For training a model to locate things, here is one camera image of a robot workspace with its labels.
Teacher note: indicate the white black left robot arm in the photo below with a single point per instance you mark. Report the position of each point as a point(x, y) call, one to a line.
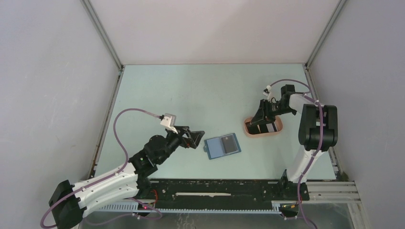
point(70, 203)

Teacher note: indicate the blue card holder wallet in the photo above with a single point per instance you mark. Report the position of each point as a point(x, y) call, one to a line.
point(214, 147)

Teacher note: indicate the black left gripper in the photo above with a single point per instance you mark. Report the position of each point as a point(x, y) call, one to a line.
point(193, 140)

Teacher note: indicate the pink oval tray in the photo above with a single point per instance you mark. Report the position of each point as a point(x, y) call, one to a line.
point(278, 122)

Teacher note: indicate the aluminium frame rail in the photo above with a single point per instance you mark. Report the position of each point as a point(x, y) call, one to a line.
point(332, 192)

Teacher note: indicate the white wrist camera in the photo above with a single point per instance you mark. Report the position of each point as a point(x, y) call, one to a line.
point(268, 93)
point(168, 121)

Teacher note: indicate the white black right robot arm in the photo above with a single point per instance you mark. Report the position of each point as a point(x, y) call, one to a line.
point(317, 132)

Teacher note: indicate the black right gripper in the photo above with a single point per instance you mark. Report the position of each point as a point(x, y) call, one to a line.
point(263, 111)

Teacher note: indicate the blue-white cable duct strip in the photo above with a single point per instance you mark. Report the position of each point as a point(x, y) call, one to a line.
point(133, 207)

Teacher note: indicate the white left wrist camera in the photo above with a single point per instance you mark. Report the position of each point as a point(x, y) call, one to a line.
point(168, 121)

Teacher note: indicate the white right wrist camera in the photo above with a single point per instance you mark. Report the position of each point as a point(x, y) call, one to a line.
point(268, 93)

